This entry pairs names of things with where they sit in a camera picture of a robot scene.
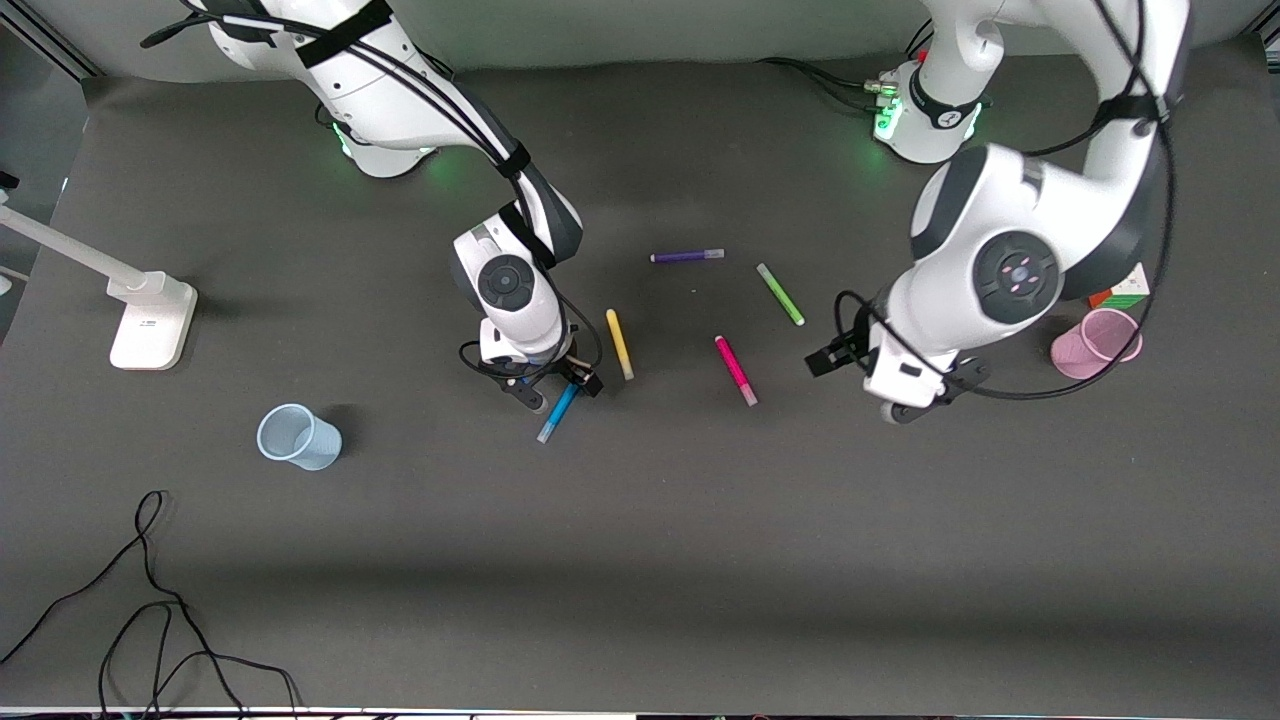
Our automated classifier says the blue marker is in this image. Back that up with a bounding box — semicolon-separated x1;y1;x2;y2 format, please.
537;378;583;444

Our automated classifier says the pink marker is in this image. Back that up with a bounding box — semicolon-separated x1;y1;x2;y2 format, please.
714;335;758;407

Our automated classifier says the yellow marker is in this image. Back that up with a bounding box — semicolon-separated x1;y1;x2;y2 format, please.
605;308;636;381

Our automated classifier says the green marker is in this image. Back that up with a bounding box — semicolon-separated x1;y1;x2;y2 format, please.
756;262;806;327

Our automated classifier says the translucent blue cup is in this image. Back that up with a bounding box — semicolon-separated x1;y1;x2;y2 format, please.
257;403;343;472

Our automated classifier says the translucent pink cup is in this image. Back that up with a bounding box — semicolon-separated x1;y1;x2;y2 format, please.
1050;308;1143;381

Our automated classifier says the colourful puzzle cube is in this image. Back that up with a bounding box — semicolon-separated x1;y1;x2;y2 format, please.
1088;262;1153;311

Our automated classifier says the white desk stand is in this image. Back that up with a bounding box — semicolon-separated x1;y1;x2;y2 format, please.
0;205;199;372

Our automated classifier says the black left base cable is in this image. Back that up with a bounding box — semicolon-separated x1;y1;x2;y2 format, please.
757;25;936;111

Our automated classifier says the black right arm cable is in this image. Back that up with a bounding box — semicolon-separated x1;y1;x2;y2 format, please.
140;0;606;391

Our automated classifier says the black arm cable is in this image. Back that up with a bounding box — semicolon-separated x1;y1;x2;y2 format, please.
140;0;606;391
835;0;1186;403

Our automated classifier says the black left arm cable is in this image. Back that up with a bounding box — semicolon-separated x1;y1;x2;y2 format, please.
835;0;1186;403

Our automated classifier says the loose black cable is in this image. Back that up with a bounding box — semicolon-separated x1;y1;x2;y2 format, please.
0;490;301;717

